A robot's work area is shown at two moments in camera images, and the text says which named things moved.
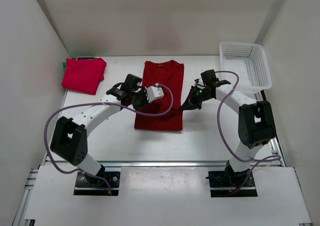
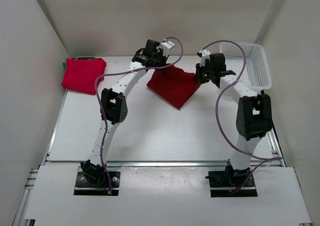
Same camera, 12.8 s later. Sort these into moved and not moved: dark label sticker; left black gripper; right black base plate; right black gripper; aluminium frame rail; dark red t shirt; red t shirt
Moved: right black gripper; dark red t shirt; left black gripper
Not moved: right black base plate; red t shirt; aluminium frame rail; dark label sticker
